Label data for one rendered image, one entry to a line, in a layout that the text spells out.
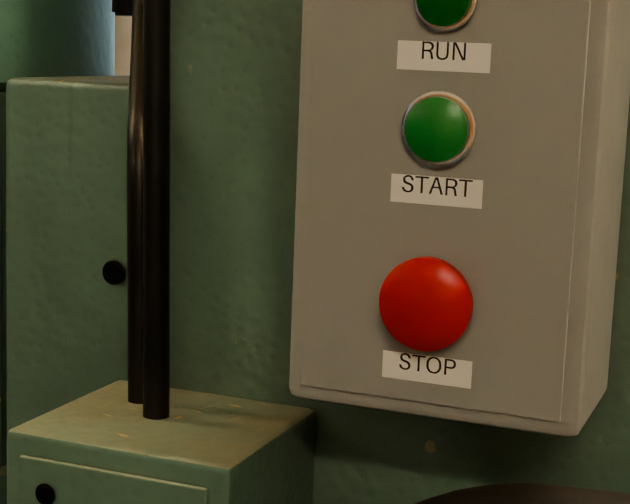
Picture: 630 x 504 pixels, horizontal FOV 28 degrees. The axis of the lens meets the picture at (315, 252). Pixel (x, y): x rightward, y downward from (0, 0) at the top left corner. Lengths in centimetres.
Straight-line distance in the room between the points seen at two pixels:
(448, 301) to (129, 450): 13
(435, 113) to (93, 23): 30
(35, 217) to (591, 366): 28
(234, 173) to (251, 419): 10
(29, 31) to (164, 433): 24
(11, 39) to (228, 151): 16
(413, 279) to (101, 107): 22
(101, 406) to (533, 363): 18
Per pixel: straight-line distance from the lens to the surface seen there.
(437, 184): 40
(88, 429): 46
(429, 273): 39
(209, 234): 50
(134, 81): 52
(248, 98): 49
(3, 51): 62
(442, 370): 41
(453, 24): 39
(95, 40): 65
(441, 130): 39
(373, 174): 40
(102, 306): 58
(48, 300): 59
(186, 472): 43
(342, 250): 41
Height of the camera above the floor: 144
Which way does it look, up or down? 9 degrees down
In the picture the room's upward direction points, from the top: 2 degrees clockwise
